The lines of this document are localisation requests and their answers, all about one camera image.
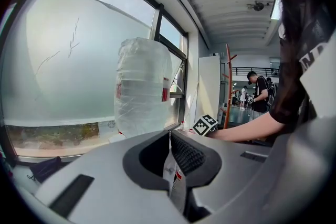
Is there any person's black shirt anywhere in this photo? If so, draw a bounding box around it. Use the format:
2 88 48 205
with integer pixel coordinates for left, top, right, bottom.
269 0 336 141

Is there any plastic-wrapped clear water jug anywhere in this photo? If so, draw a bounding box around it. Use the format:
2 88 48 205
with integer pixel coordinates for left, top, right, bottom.
114 37 173 139

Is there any white panel board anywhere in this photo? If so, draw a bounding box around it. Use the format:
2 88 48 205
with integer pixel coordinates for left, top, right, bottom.
198 56 222 124

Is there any white water dispenser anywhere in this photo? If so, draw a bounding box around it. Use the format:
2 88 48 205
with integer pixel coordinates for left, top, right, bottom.
108 131 187 215

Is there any black metal railing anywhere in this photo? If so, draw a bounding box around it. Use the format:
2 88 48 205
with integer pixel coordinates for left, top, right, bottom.
232 66 280 78

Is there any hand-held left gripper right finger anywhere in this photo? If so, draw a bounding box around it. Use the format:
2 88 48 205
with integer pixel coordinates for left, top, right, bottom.
171 130 274 224

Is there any thin white cord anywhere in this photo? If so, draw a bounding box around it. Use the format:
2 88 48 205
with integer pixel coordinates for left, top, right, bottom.
183 80 201 127

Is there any black drawstring bag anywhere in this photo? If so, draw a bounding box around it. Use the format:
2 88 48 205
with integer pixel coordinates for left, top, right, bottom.
27 156 69 183

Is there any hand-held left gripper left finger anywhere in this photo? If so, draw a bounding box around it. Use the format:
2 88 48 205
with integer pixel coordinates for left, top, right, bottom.
35 129 190 224

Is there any black-framed frosted window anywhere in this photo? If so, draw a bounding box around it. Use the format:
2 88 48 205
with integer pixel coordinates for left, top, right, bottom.
0 0 189 166

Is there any red-brown coat rack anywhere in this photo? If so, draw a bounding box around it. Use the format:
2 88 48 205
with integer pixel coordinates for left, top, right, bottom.
221 44 238 130

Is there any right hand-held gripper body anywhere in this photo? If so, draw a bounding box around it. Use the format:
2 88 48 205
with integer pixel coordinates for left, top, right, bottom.
193 113 219 138

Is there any round ceiling fixture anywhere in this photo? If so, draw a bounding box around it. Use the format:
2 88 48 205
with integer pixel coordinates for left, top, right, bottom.
246 1 274 12

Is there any person's right forearm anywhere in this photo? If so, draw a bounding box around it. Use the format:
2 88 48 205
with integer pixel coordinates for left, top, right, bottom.
209 110 287 143

